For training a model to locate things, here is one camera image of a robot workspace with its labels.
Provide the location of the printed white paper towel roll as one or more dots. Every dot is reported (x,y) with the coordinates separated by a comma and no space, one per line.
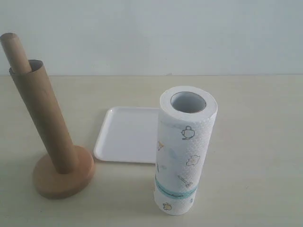
(185,124)

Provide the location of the brown cardboard tube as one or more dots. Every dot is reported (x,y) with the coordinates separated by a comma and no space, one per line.
(37,93)

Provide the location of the wooden paper towel holder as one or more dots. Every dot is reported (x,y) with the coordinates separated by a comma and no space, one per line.
(47,181)

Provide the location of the white rectangular plastic tray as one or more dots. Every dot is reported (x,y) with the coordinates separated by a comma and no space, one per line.
(128,134)

